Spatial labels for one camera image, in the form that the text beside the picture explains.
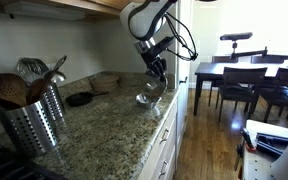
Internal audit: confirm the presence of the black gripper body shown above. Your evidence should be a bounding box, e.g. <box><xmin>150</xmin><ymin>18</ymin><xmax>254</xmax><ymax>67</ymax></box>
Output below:
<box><xmin>140</xmin><ymin>46</ymin><xmax>168</xmax><ymax>73</ymax></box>

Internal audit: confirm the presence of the white tall cabinet panel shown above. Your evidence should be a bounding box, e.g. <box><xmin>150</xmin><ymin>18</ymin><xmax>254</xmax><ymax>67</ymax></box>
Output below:
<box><xmin>175</xmin><ymin>0</ymin><xmax>194</xmax><ymax>144</ymax></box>

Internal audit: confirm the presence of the dark wooden dining table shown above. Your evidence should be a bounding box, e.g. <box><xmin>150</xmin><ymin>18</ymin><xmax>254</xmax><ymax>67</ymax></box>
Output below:
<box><xmin>193</xmin><ymin>59</ymin><xmax>288</xmax><ymax>117</ymax></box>

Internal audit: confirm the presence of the dark wooden dining chair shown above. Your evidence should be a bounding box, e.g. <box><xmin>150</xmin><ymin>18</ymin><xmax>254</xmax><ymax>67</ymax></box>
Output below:
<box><xmin>250</xmin><ymin>54</ymin><xmax>285</xmax><ymax>64</ymax></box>
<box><xmin>217</xmin><ymin>66</ymin><xmax>268</xmax><ymax>123</ymax></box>
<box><xmin>207</xmin><ymin>55</ymin><xmax>238</xmax><ymax>107</ymax></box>
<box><xmin>258</xmin><ymin>68</ymin><xmax>288</xmax><ymax>124</ymax></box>

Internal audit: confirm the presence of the base cabinet with drawers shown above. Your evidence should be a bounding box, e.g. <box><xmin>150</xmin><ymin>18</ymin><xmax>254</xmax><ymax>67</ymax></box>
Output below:
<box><xmin>138</xmin><ymin>96</ymin><xmax>180</xmax><ymax>180</ymax></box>

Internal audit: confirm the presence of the black cast iron skillet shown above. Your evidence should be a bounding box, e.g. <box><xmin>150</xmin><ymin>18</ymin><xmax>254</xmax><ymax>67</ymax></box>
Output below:
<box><xmin>65</xmin><ymin>90</ymin><xmax>110</xmax><ymax>108</ymax></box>

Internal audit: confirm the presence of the metal ladle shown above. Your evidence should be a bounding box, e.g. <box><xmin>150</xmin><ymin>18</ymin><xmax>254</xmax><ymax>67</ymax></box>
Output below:
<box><xmin>52</xmin><ymin>54</ymin><xmax>68</xmax><ymax>83</ymax></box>

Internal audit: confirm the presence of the small perforated steel utensil holder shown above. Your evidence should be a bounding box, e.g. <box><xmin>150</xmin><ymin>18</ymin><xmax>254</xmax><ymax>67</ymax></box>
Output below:
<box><xmin>43</xmin><ymin>81</ymin><xmax>67</xmax><ymax>123</ymax></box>

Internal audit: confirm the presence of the red and black clamp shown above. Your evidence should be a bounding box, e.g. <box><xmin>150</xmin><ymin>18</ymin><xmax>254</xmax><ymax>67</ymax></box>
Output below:
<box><xmin>234</xmin><ymin>128</ymin><xmax>256</xmax><ymax>171</ymax></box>

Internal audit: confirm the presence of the wooden cooking spoon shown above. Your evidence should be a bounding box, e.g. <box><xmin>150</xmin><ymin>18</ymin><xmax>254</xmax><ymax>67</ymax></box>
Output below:
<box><xmin>27</xmin><ymin>77</ymin><xmax>53</xmax><ymax>104</ymax></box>

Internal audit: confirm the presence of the metal skimmer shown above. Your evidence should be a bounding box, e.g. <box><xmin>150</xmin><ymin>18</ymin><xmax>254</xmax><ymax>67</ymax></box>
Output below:
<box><xmin>16</xmin><ymin>57</ymin><xmax>50</xmax><ymax>84</ymax></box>

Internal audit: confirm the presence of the perforated workbench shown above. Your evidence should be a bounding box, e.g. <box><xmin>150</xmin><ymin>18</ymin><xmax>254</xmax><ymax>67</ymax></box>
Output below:
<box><xmin>242</xmin><ymin>119</ymin><xmax>288</xmax><ymax>180</ymax></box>

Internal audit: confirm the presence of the large perforated steel utensil holder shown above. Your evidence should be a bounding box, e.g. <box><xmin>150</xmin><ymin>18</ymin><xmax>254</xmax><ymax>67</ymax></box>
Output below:
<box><xmin>0</xmin><ymin>98</ymin><xmax>60</xmax><ymax>158</ymax></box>

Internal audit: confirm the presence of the wooden slotted spoon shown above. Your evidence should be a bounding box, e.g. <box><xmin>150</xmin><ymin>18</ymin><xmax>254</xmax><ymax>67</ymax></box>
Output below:
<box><xmin>0</xmin><ymin>72</ymin><xmax>30</xmax><ymax>108</ymax></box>

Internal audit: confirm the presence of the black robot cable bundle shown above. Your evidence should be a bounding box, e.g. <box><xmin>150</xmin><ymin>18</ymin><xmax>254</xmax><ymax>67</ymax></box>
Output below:
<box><xmin>163</xmin><ymin>12</ymin><xmax>199</xmax><ymax>62</ymax></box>

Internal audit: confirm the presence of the metal drawer handle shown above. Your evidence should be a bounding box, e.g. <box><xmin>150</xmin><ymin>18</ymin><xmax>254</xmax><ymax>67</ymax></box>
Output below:
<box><xmin>158</xmin><ymin>160</ymin><xmax>169</xmax><ymax>179</ymax></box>
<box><xmin>159</xmin><ymin>128</ymin><xmax>170</xmax><ymax>144</ymax></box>

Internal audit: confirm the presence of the black stereo camera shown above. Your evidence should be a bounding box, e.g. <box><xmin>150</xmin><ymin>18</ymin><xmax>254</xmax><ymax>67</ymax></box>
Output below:
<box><xmin>219</xmin><ymin>31</ymin><xmax>254</xmax><ymax>42</ymax></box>

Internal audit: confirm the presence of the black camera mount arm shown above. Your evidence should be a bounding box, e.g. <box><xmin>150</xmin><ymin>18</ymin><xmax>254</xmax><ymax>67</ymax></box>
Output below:
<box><xmin>229</xmin><ymin>40</ymin><xmax>269</xmax><ymax>63</ymax></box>

